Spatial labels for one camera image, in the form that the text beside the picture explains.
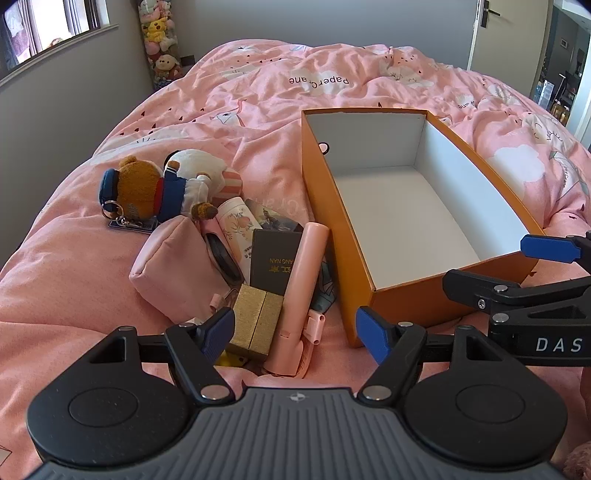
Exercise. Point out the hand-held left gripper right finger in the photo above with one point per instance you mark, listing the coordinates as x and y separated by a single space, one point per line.
374 334

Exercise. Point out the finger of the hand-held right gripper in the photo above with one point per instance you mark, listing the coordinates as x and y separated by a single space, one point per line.
549 247
471 286

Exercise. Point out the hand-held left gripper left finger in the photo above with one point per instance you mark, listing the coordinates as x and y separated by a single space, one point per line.
221 325

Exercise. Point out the gold gift box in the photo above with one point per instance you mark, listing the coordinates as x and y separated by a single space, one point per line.
256 318

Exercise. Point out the yellow banana toy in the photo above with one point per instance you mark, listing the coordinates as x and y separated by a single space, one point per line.
231 360

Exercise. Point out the pink fabric pouch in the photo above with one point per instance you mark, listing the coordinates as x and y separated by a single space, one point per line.
171 272

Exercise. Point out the orange cardboard box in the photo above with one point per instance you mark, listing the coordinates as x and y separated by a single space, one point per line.
332 221

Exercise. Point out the white striped plush toy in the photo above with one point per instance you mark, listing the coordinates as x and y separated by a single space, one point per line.
198 161

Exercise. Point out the black booklet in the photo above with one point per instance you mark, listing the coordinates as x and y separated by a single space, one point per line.
274 263

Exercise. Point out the pink folding stick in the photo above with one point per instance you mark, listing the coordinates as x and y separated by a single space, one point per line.
300 286

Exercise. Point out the dark picture card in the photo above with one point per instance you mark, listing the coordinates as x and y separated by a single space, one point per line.
277 217

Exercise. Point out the pink fuzzy clothing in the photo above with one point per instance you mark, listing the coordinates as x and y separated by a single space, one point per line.
581 461

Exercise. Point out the hallway clutter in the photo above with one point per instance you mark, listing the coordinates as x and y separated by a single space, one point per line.
561 99

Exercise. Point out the pink printed blanket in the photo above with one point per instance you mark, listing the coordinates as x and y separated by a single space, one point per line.
69 277

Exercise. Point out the grey door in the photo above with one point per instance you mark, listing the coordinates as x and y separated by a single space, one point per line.
512 37

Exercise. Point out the pile of plush toys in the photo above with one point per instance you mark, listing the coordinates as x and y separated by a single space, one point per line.
159 32

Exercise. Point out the window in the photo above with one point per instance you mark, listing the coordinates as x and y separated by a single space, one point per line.
46 23

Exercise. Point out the black wall socket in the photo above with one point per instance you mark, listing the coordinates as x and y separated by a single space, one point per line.
189 60

